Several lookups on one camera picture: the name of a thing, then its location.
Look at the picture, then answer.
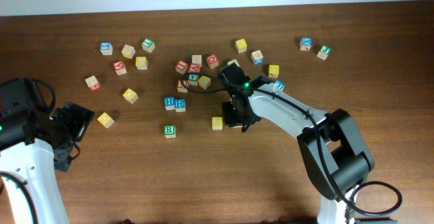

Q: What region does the blue H block right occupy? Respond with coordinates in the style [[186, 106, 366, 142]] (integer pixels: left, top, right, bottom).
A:
[[175, 98, 186, 112]]

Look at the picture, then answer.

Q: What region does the red A block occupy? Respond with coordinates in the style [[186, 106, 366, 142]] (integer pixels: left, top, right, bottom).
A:
[[188, 63, 200, 73]]

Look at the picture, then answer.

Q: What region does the yellow C block centre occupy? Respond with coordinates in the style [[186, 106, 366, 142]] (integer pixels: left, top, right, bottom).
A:
[[198, 75, 211, 90]]

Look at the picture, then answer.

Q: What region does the wooden block blue side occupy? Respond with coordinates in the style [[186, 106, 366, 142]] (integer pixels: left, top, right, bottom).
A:
[[227, 59, 240, 67]]

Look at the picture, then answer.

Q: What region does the blue H block left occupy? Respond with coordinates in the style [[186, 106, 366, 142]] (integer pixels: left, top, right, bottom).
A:
[[163, 96, 175, 110]]

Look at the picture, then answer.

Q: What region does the wooden block blue bottom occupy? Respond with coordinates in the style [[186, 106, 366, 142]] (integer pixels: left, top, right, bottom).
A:
[[251, 50, 264, 65]]

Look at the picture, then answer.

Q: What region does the red 9 block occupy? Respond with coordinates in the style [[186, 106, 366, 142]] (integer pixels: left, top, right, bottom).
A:
[[176, 79, 189, 93]]

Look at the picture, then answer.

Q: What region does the yellow block upper left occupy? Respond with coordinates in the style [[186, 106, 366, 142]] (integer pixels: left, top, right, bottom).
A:
[[135, 56, 149, 70]]

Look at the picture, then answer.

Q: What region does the wooden block red side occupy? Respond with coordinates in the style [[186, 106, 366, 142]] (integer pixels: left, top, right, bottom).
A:
[[85, 75, 101, 91]]

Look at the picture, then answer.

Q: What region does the yellow block top centre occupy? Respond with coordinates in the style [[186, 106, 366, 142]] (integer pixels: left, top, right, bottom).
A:
[[235, 39, 248, 53]]

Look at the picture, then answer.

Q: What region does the red Q block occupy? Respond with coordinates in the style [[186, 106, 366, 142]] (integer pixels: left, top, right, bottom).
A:
[[206, 54, 219, 69]]

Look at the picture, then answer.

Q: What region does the green V block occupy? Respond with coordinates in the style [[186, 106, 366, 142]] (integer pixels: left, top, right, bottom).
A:
[[188, 73, 199, 86]]

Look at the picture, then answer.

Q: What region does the yellow o block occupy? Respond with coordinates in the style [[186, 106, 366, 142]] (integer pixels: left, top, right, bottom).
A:
[[97, 112, 115, 128], [123, 88, 138, 104]]

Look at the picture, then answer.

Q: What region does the yellow S block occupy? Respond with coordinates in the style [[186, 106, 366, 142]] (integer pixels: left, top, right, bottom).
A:
[[212, 117, 223, 130]]

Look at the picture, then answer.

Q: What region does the blue number block far left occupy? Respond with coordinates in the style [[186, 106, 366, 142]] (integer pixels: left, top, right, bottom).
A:
[[99, 42, 113, 56]]

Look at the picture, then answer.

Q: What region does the blue J block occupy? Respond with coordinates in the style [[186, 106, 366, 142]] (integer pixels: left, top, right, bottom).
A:
[[274, 80, 285, 91]]

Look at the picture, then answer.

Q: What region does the green J block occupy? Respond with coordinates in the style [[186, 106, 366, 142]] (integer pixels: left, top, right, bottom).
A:
[[317, 45, 332, 60]]

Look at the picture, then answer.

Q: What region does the yellow block right upper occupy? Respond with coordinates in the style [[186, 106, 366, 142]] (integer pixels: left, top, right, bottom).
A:
[[268, 64, 279, 78]]

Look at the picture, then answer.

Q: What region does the green R block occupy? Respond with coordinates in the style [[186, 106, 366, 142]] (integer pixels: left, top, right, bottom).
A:
[[163, 125, 176, 138]]

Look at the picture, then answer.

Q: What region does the blue X block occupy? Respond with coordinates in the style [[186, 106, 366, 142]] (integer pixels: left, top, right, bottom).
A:
[[299, 37, 313, 51]]

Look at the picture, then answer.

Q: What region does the red I block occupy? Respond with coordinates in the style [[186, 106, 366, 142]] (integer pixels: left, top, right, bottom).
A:
[[175, 60, 189, 75]]

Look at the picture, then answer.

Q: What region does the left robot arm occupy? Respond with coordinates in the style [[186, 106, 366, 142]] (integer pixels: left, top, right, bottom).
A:
[[1, 78, 94, 223]]

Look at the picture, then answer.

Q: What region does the green L block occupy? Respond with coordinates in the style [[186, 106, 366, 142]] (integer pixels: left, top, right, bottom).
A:
[[141, 38, 155, 53]]

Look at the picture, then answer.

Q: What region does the plain I wooden block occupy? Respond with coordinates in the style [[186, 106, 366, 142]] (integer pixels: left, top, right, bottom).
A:
[[192, 54, 202, 67]]

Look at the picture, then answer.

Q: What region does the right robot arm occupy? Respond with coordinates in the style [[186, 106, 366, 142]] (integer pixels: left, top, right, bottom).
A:
[[218, 64, 374, 223]]

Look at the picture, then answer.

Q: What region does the red Y block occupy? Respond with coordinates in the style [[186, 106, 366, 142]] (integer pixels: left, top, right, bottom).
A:
[[113, 60, 127, 75]]

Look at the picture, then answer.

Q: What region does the blue h block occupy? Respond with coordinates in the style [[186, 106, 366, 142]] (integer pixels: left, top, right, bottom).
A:
[[175, 98, 186, 112], [163, 96, 175, 110]]

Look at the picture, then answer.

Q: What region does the yellow O block lower left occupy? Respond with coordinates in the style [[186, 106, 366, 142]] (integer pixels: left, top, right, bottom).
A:
[[97, 112, 115, 128]]

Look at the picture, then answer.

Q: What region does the plain wooden block upper left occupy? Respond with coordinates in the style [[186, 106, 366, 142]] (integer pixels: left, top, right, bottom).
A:
[[121, 44, 136, 59]]

